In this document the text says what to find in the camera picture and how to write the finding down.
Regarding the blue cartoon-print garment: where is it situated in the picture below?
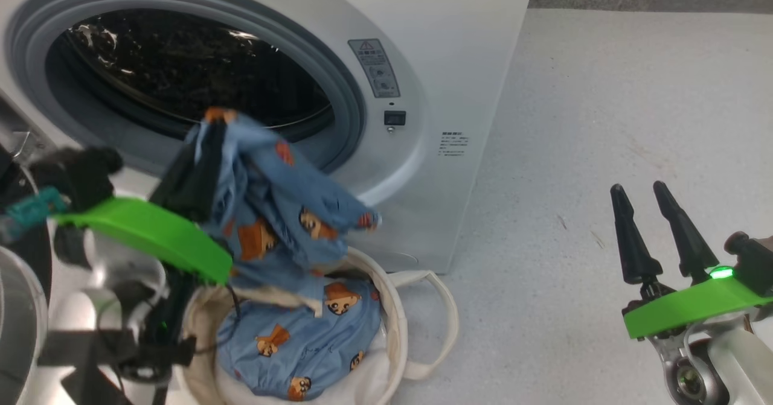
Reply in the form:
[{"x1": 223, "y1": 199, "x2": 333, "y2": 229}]
[{"x1": 181, "y1": 108, "x2": 387, "y2": 402}]

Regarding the white padding cloth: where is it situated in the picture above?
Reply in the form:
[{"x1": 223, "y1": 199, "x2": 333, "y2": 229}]
[{"x1": 214, "y1": 327, "x2": 396, "y2": 405}]

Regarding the small printed text label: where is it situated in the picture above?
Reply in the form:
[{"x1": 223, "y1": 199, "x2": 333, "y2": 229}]
[{"x1": 439, "y1": 131, "x2": 470, "y2": 158}]

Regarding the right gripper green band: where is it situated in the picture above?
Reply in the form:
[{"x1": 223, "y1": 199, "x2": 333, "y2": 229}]
[{"x1": 610, "y1": 180, "x2": 773, "y2": 405}]

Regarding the washing machine drum opening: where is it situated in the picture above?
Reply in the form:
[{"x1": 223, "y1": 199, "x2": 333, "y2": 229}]
[{"x1": 45, "y1": 8, "x2": 335, "y2": 143}]

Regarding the grey warning sticker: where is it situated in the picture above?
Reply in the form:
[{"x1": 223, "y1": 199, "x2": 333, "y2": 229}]
[{"x1": 348, "y1": 39, "x2": 401, "y2": 99}]

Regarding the white front-load washing machine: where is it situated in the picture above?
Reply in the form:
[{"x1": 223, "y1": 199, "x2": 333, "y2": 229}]
[{"x1": 0, "y1": 0, "x2": 538, "y2": 275}]

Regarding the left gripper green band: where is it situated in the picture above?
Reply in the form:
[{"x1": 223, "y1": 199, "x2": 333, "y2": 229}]
[{"x1": 51, "y1": 121, "x2": 233, "y2": 316}]

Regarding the cream canvas laundry basket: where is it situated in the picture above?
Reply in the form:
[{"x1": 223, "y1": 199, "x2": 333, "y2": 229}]
[{"x1": 175, "y1": 247, "x2": 460, "y2": 405}]

